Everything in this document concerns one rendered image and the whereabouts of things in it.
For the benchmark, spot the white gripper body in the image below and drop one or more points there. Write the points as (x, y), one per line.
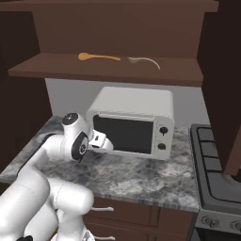
(107, 145)

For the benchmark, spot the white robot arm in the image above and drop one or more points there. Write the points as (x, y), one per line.
(28, 200)

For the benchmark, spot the brown drawer front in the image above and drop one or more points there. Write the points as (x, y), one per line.
(125, 234)
(131, 213)

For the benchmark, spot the brown cabinet door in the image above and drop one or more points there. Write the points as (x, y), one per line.
(224, 78)
(22, 109)

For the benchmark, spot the brown cabinet front panel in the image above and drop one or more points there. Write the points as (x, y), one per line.
(175, 224)

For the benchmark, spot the open brown wooden cabinet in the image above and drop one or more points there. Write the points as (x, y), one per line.
(119, 28)

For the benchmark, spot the white toaster oven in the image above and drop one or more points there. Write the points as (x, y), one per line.
(131, 103)

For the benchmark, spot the orange wooden spoon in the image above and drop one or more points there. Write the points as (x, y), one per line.
(84, 56)

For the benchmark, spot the grey stove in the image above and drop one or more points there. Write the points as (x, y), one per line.
(216, 188)

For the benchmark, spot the grey stove knob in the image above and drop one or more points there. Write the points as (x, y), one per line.
(210, 221)
(237, 225)

